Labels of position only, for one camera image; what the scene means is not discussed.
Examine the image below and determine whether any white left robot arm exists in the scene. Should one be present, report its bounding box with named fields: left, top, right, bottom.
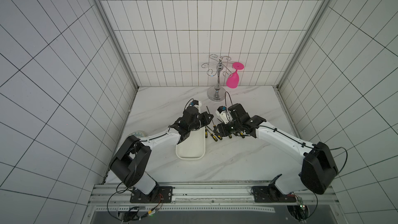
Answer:
left=110, top=101, right=213, bottom=203

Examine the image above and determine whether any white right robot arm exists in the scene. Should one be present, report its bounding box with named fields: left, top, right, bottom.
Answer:
left=214, top=103, right=339, bottom=202

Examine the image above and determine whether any white plastic storage box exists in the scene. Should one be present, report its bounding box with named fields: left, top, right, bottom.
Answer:
left=176, top=127, right=206, bottom=160

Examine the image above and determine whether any chrome glass hanger stand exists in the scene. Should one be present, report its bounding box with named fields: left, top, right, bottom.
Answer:
left=201, top=54, right=232, bottom=102

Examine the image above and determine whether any pink plastic wine glass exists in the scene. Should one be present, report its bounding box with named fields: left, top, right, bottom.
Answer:
left=226, top=62, right=245, bottom=89

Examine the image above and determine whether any patterned round plate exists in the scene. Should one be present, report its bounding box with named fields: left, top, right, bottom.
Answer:
left=127, top=131, right=147, bottom=139

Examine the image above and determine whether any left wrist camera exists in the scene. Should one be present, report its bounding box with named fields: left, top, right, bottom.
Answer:
left=189, top=100, right=202, bottom=109

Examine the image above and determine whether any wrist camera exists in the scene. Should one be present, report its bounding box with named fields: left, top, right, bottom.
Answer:
left=216, top=106, right=229, bottom=123
left=189, top=100, right=202, bottom=109

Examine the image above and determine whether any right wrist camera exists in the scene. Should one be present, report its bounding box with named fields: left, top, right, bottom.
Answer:
left=216, top=106, right=229, bottom=123

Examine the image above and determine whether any aluminium mounting rail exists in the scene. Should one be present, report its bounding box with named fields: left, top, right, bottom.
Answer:
left=88, top=181, right=339, bottom=214

